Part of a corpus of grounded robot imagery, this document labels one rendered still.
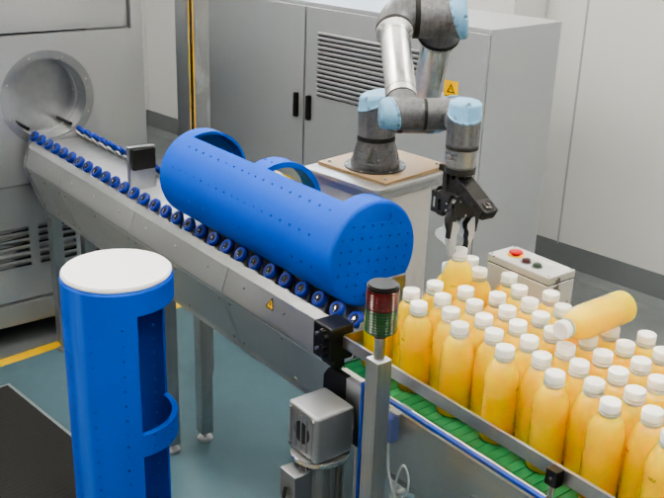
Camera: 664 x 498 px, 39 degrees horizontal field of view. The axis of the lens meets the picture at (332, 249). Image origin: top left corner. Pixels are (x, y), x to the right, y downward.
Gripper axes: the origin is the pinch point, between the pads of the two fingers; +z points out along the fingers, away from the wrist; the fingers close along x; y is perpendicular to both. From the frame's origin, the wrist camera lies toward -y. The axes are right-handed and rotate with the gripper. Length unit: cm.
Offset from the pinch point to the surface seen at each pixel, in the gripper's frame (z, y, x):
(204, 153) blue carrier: -3, 93, 14
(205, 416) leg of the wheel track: 106, 120, 0
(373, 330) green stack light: -0.4, -21.0, 44.3
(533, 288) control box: 11.2, -7.9, -18.6
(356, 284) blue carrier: 14.8, 24.3, 10.8
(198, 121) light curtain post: 7, 165, -25
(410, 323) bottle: 10.1, -7.2, 21.2
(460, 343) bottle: 9.4, -21.2, 19.8
